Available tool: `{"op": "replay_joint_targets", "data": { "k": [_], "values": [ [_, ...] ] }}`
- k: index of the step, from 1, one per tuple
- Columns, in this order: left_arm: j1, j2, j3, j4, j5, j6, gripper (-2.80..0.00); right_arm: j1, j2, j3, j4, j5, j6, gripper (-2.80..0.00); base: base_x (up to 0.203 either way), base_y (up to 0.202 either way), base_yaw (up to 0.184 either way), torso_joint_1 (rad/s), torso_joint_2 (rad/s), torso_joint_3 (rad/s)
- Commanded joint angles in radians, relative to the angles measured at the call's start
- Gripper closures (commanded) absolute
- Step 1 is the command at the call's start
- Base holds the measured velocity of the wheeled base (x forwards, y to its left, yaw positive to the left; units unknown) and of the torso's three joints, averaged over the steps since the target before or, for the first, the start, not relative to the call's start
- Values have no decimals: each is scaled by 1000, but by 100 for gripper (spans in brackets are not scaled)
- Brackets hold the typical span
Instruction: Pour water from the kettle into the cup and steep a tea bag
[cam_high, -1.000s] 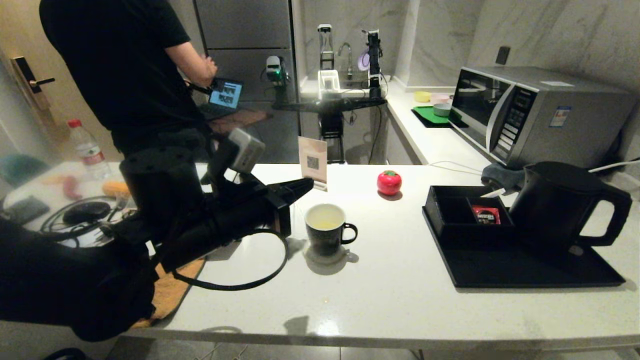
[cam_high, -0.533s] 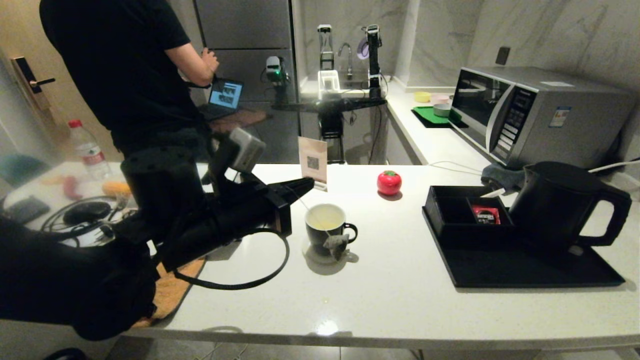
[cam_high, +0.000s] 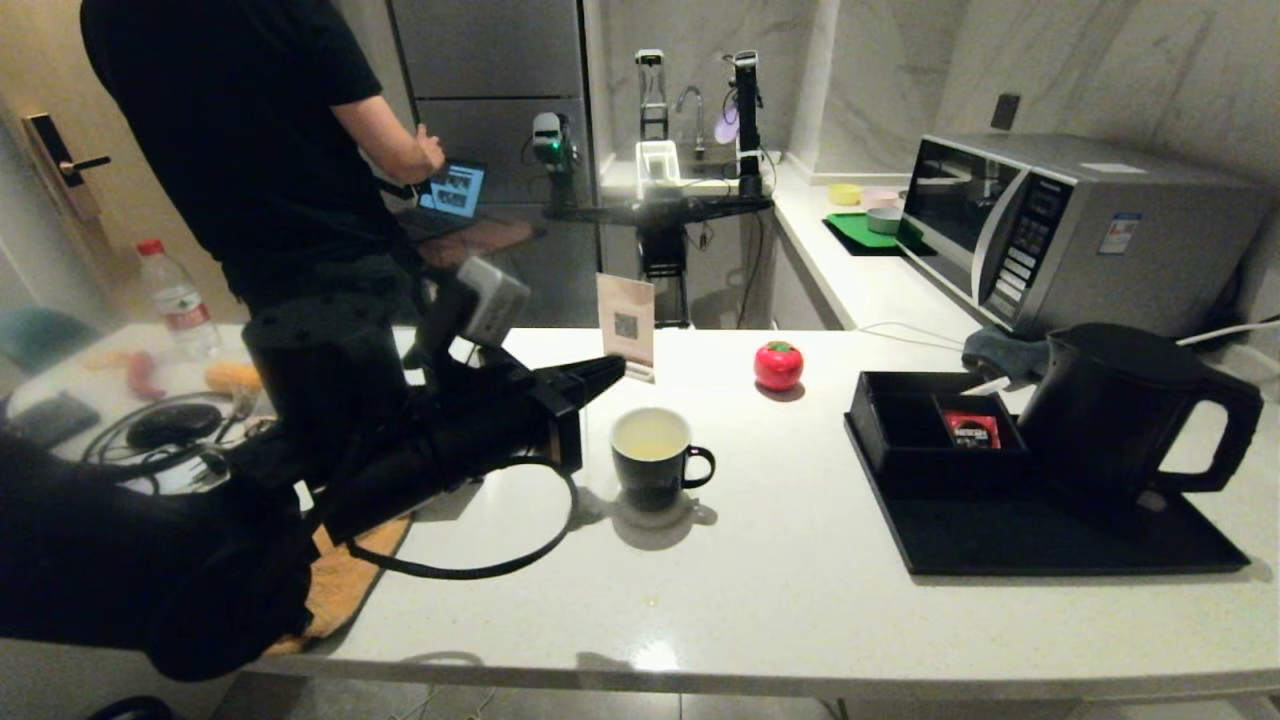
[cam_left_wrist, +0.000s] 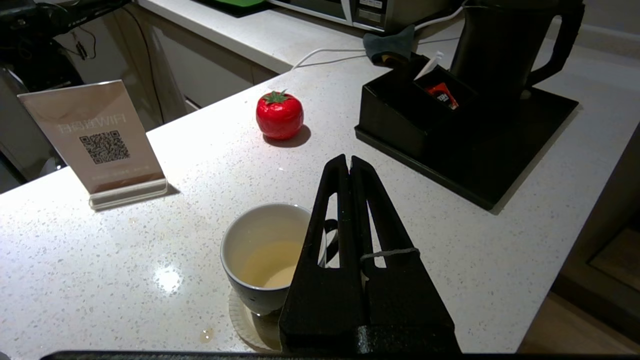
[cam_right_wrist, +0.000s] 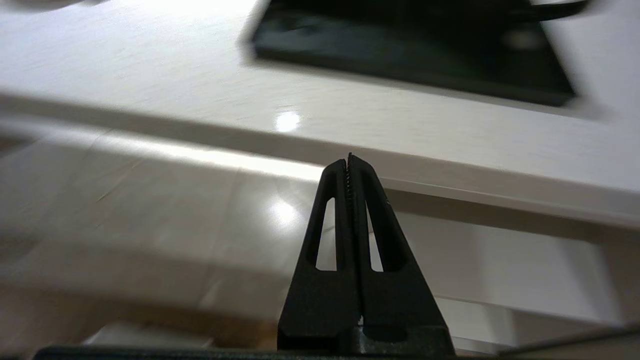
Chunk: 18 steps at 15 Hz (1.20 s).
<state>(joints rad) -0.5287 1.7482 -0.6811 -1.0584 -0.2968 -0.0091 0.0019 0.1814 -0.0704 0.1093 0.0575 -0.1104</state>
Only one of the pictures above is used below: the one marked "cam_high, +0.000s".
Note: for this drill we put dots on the pink bowl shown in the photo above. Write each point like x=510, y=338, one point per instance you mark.
x=880, y=198

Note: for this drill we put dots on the red chili pepper toy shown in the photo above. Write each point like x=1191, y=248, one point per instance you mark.
x=144, y=374

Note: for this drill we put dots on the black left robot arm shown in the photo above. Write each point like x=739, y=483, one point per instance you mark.
x=150, y=560

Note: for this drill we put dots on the green tray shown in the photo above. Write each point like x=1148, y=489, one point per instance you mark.
x=850, y=232

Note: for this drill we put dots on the red-capped water bottle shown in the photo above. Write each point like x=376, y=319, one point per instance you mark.
x=180, y=308

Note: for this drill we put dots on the black rounded floor object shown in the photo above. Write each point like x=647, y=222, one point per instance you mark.
x=130, y=710

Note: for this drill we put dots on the red tomato-shaped timer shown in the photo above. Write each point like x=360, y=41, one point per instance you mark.
x=778, y=366

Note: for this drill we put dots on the black rig stand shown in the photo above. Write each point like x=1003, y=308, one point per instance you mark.
x=660, y=210

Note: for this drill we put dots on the grey upright rig post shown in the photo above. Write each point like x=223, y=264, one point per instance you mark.
x=651, y=92

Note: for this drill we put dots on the black oval mouse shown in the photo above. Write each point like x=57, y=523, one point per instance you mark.
x=170, y=425

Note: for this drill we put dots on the grey refrigerator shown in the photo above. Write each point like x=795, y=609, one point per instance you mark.
x=500, y=60

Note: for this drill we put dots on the white rig box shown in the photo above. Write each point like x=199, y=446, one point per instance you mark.
x=658, y=167

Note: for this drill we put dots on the black compartment box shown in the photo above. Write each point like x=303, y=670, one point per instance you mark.
x=930, y=468

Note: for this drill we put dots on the red Nescafe coffee sachet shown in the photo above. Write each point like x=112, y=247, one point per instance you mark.
x=970, y=430

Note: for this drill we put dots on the black serving tray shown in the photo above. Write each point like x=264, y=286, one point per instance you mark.
x=1000, y=540

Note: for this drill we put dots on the yellow toy corn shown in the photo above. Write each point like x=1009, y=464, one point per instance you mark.
x=232, y=377

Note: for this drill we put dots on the orange towel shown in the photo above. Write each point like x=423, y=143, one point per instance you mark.
x=340, y=580

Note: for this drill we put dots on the yellow bowl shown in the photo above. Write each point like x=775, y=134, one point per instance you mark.
x=845, y=193

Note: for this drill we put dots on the chrome faucet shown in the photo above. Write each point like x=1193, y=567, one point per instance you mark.
x=700, y=125

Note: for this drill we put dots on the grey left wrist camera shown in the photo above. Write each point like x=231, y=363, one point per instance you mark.
x=492, y=300

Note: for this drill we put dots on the white paper stick packet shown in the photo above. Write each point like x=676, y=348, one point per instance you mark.
x=987, y=386

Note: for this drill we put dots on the person in black shirt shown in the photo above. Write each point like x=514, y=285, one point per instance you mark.
x=230, y=130

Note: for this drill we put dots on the black mug white inside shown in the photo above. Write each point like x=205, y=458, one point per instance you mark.
x=650, y=485

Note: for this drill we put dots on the QR code sign stand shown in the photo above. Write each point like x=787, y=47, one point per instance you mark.
x=626, y=320

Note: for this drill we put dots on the dark grey cloth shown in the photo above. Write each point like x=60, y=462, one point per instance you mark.
x=1000, y=352

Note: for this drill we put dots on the white round coaster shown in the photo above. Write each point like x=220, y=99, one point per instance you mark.
x=640, y=520

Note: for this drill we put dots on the black pouch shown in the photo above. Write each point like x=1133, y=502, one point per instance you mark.
x=50, y=420

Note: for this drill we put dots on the silver microwave oven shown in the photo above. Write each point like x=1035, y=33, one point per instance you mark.
x=1130, y=240

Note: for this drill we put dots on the teal rounded object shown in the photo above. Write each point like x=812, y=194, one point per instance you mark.
x=45, y=338

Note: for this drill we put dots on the grey-green bowl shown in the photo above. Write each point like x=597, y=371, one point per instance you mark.
x=885, y=221

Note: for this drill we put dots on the laptop computer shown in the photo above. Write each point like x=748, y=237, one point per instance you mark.
x=455, y=190

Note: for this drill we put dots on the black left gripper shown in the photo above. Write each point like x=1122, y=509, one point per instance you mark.
x=560, y=435

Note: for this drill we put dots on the dark wall socket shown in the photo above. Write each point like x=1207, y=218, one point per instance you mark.
x=1005, y=112

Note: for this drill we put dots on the white base cabinet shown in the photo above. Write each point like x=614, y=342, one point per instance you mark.
x=810, y=280

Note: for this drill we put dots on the black electric kettle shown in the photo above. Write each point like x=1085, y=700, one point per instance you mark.
x=1100, y=420

